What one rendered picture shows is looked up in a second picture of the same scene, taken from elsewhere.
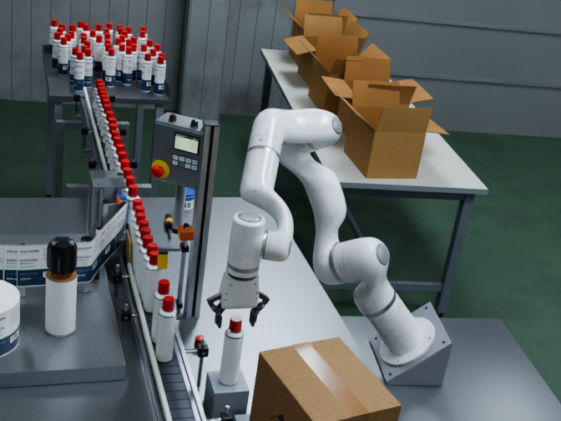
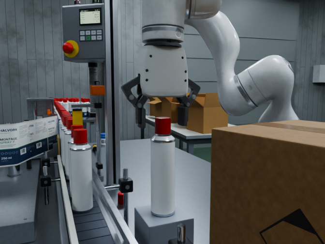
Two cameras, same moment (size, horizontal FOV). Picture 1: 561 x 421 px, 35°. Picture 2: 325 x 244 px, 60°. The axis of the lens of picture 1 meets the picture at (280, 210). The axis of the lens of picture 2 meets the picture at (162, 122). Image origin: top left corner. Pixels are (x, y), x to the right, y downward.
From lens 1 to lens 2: 1.87 m
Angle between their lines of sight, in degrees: 19
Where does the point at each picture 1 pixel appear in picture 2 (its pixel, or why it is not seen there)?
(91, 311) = (13, 186)
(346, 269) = (258, 84)
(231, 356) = (164, 170)
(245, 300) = (172, 81)
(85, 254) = (9, 136)
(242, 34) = (129, 117)
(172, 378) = (92, 225)
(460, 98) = not seen: hidden behind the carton
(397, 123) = (214, 101)
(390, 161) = (213, 123)
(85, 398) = not seen: outside the picture
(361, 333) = not seen: hidden behind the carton
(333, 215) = (232, 42)
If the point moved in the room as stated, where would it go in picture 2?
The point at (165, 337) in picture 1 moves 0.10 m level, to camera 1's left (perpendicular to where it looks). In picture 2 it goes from (80, 176) to (38, 177)
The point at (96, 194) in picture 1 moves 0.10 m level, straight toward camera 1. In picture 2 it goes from (31, 110) to (27, 111)
